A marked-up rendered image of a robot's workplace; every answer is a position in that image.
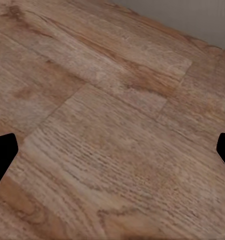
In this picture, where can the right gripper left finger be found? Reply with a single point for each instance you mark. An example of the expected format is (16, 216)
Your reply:
(8, 151)

